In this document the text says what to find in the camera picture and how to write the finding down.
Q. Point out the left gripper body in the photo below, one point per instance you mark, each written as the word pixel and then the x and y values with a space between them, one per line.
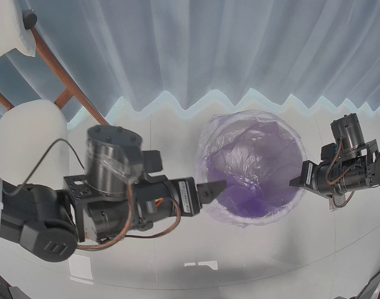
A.
pixel 158 201

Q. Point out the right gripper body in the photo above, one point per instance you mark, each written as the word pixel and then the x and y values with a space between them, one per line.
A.
pixel 323 179

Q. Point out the purple plastic bag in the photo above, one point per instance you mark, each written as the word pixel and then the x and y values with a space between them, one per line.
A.
pixel 255 173

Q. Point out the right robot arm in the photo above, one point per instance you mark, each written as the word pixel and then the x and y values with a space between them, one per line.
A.
pixel 348 132

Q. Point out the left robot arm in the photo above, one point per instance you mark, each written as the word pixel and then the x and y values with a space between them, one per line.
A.
pixel 112 154

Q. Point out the white cushioned wooden chair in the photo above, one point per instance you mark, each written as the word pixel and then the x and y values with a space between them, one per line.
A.
pixel 31 135

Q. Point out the pale blue curtain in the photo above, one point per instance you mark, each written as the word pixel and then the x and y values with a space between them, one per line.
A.
pixel 193 42

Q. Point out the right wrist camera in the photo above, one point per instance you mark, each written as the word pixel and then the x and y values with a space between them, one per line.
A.
pixel 328 153

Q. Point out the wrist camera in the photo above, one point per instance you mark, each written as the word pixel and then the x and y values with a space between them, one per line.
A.
pixel 328 153
pixel 152 162

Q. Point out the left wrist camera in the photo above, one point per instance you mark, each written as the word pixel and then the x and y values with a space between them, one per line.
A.
pixel 152 162

